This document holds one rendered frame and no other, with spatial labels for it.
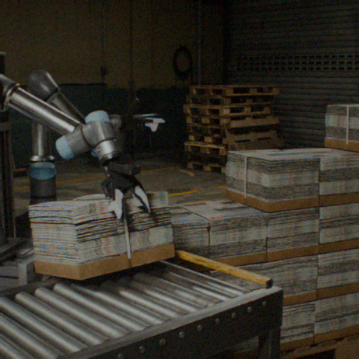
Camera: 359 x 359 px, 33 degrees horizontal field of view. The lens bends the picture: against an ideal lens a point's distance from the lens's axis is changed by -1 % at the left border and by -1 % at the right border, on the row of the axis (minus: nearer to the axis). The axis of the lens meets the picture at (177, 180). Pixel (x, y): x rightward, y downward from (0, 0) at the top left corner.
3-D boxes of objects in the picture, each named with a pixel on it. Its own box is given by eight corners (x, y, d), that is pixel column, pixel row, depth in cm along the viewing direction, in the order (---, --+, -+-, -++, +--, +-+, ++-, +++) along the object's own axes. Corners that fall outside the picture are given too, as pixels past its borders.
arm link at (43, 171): (29, 196, 263) (28, 165, 261) (29, 191, 276) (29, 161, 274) (57, 195, 266) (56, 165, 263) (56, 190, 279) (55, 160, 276)
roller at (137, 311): (78, 294, 195) (83, 278, 195) (174, 340, 160) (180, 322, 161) (66, 290, 191) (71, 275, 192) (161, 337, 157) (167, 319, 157)
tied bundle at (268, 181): (224, 198, 304) (224, 152, 300) (273, 193, 316) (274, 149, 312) (266, 213, 270) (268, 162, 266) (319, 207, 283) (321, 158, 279)
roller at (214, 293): (141, 277, 212) (146, 263, 212) (241, 315, 177) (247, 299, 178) (131, 273, 208) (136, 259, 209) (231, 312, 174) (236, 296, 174)
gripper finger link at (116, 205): (112, 224, 186) (115, 198, 191) (122, 217, 182) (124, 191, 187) (104, 221, 185) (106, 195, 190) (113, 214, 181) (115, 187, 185)
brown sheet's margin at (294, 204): (224, 197, 303) (224, 188, 303) (273, 192, 316) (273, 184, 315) (267, 212, 270) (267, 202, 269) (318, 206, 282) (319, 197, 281)
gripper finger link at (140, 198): (146, 213, 196) (127, 191, 195) (156, 206, 192) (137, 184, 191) (141, 219, 194) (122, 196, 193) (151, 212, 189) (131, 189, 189)
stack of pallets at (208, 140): (234, 160, 1051) (235, 84, 1029) (279, 166, 986) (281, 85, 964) (180, 169, 957) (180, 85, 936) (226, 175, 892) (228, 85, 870)
